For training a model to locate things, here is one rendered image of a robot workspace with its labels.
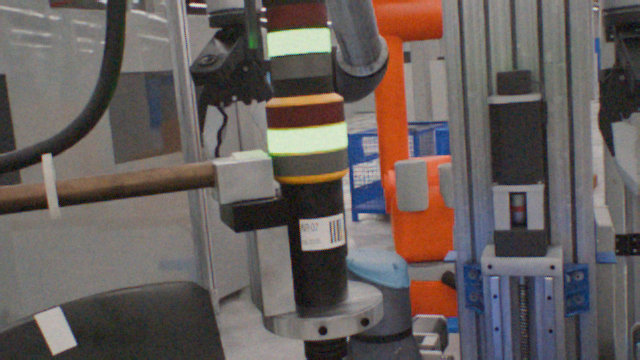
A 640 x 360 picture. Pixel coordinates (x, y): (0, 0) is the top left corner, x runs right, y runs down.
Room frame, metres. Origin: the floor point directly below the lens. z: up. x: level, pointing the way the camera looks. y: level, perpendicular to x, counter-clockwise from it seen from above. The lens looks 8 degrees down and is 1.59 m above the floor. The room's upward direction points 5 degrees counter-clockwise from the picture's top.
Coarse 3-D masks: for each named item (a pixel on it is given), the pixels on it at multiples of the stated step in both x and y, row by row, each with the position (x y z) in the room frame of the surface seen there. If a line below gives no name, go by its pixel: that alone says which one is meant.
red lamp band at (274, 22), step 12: (276, 12) 0.37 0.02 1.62; (288, 12) 0.37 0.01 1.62; (300, 12) 0.37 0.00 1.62; (312, 12) 0.37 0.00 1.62; (324, 12) 0.38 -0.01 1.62; (276, 24) 0.37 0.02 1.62; (288, 24) 0.37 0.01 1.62; (300, 24) 0.37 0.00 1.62; (312, 24) 0.37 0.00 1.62; (324, 24) 0.38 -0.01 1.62
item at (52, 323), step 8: (48, 312) 0.46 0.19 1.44; (56, 312) 0.46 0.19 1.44; (40, 320) 0.45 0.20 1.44; (48, 320) 0.45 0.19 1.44; (56, 320) 0.46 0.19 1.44; (64, 320) 0.46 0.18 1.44; (40, 328) 0.45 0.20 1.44; (48, 328) 0.45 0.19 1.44; (56, 328) 0.45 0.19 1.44; (64, 328) 0.45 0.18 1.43; (48, 336) 0.45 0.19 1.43; (56, 336) 0.45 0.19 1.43; (64, 336) 0.45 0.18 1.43; (72, 336) 0.45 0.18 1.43; (56, 344) 0.44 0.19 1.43; (64, 344) 0.45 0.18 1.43; (72, 344) 0.45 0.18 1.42; (56, 352) 0.44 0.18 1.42
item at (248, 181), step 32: (224, 160) 0.37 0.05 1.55; (256, 160) 0.36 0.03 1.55; (224, 192) 0.35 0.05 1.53; (256, 192) 0.36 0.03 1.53; (256, 224) 0.35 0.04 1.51; (288, 224) 0.36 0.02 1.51; (256, 256) 0.36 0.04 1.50; (288, 256) 0.36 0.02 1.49; (256, 288) 0.37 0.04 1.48; (288, 288) 0.36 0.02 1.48; (352, 288) 0.40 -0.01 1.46; (288, 320) 0.35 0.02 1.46; (320, 320) 0.35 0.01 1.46; (352, 320) 0.35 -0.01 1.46
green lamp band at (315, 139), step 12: (276, 132) 0.37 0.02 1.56; (288, 132) 0.36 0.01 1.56; (300, 132) 0.36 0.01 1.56; (312, 132) 0.36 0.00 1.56; (324, 132) 0.36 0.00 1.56; (336, 132) 0.37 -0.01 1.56; (276, 144) 0.37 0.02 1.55; (288, 144) 0.36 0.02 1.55; (300, 144) 0.36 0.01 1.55; (312, 144) 0.36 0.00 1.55; (324, 144) 0.36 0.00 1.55; (336, 144) 0.37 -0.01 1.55
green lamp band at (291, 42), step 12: (276, 36) 0.37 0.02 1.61; (288, 36) 0.37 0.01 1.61; (300, 36) 0.37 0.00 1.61; (312, 36) 0.37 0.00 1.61; (324, 36) 0.38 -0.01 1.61; (276, 48) 0.37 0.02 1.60; (288, 48) 0.37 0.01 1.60; (300, 48) 0.37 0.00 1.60; (312, 48) 0.37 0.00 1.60; (324, 48) 0.37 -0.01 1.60
